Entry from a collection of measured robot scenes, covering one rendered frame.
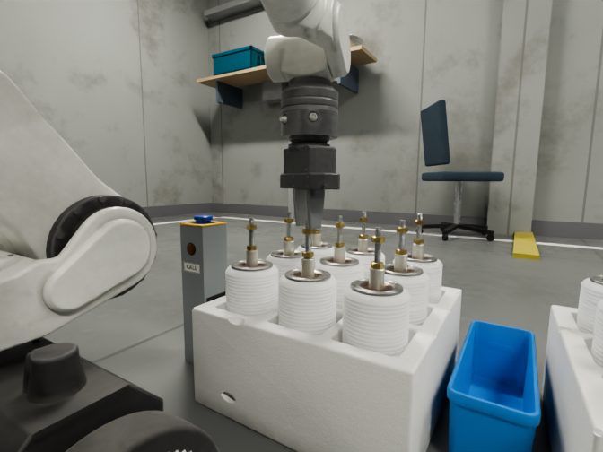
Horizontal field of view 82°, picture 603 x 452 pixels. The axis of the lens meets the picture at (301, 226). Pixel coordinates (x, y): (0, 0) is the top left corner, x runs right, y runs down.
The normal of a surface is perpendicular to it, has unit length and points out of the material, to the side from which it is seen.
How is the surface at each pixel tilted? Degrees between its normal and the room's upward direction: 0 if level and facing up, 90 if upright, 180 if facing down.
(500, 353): 88
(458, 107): 90
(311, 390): 90
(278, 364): 90
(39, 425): 0
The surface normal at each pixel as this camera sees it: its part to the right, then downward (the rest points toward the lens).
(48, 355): 0.02, -0.98
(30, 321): 0.57, 0.29
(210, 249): 0.84, 0.07
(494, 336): -0.54, 0.07
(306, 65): -0.29, 0.12
